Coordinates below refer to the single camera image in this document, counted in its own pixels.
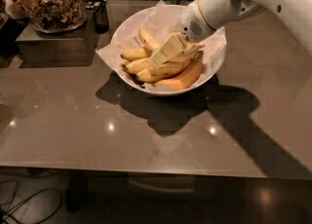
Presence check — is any snack bowl at left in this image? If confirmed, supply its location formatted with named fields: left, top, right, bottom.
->
left=4, top=0, right=27, bottom=19

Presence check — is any large orange-yellow banana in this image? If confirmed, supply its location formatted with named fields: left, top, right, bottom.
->
left=154, top=51, right=204, bottom=92

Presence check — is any white paper liner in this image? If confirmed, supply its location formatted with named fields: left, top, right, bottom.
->
left=96, top=0, right=226, bottom=93

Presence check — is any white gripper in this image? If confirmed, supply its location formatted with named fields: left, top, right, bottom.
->
left=148, top=1, right=215, bottom=67

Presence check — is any middle left yellow banana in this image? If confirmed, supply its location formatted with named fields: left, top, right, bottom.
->
left=123, top=57, right=150, bottom=75

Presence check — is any upper left yellow banana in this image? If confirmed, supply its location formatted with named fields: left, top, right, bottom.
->
left=121, top=47, right=151, bottom=61

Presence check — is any black cable on floor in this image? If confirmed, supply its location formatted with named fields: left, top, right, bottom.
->
left=0, top=178, right=63, bottom=224

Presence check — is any dark scoop holder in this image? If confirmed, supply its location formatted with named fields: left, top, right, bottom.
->
left=86, top=0, right=109, bottom=34

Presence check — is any glass jar of nuts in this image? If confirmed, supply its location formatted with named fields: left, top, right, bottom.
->
left=21, top=0, right=87, bottom=33

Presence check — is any white bowl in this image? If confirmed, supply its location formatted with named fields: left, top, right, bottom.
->
left=109, top=4, right=228, bottom=97

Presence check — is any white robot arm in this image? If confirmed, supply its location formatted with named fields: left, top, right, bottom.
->
left=172, top=0, right=312, bottom=54

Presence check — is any lower yellow banana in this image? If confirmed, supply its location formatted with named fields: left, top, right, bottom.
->
left=136, top=59, right=192, bottom=83

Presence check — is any dark metal box stand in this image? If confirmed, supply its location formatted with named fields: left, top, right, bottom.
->
left=16, top=13, right=98, bottom=67

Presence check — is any long top yellow banana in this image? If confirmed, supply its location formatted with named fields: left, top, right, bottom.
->
left=138, top=26, right=204, bottom=62

